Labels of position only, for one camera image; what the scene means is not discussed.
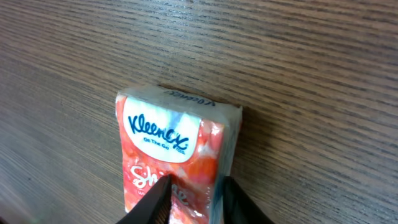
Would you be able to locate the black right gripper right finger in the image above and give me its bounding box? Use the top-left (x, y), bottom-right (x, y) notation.
top-left (223, 176), bottom-right (274, 224)

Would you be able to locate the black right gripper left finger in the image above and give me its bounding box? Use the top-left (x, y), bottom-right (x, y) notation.
top-left (117, 175), bottom-right (172, 224)

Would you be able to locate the red Kleenex tissue pack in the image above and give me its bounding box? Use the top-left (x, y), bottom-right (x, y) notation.
top-left (116, 85), bottom-right (243, 223)

